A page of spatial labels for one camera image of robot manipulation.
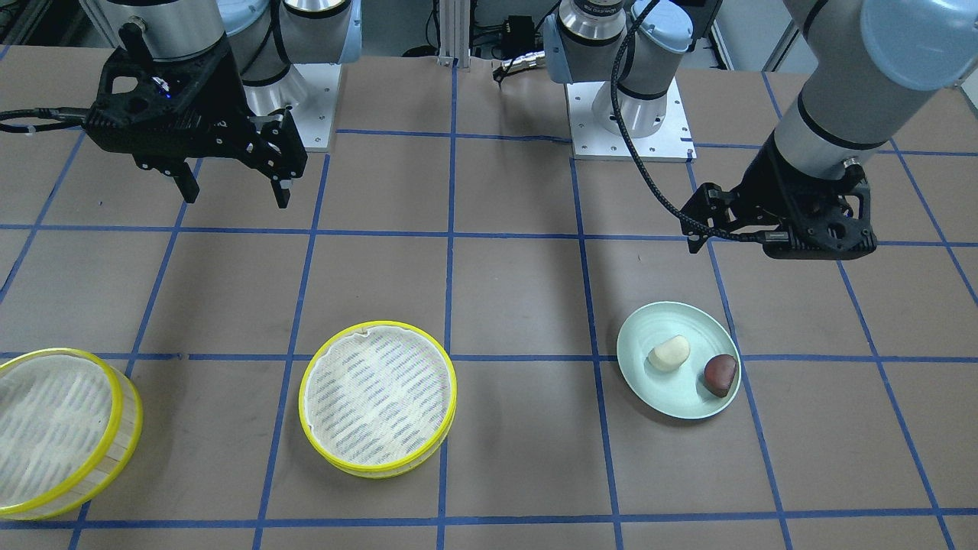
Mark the white steamed bun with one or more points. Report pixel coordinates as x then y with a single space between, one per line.
670 355

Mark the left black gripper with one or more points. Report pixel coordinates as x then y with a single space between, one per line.
770 189

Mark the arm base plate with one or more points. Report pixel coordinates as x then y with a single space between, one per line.
315 113
658 129

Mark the light green plate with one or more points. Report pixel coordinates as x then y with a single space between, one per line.
680 394

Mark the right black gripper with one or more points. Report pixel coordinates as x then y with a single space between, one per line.
219 98

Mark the brown bun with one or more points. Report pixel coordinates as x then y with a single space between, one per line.
719 374

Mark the centre yellow-rimmed bamboo steamer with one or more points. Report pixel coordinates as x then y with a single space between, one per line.
378 399

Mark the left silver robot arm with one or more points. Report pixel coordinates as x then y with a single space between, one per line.
878 63

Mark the side yellow-rimmed bamboo steamer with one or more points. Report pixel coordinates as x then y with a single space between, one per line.
70 423

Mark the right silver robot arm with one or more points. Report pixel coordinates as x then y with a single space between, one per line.
266 38

